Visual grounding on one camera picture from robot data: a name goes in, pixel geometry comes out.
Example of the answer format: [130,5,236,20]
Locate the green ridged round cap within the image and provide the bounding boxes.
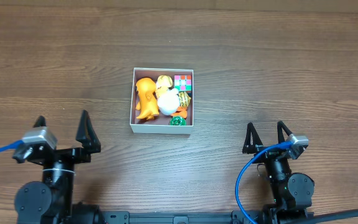
[170,116,186,126]

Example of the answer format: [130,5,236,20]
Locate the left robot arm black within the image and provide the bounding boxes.
[12,111,106,224]

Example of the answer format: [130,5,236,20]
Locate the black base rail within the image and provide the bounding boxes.
[97,210,251,224]

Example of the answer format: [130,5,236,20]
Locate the white box pink inside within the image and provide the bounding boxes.
[129,68,194,134]

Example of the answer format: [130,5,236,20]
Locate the orange dinosaur toy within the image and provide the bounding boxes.
[135,77,159,121]

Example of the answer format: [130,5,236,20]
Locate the right blue cable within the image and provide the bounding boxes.
[234,141,293,224]

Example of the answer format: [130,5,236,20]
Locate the thick black cable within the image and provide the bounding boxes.
[303,205,358,224]

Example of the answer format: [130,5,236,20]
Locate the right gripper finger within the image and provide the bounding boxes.
[277,121,293,143]
[242,122,263,154]

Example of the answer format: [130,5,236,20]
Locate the yellow ridged round cap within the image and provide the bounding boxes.
[178,91,191,108]

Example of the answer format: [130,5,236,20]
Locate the multicolour puzzle cube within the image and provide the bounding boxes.
[173,75,193,93]

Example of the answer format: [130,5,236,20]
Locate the white duck plush toy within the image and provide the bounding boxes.
[155,75,188,119]

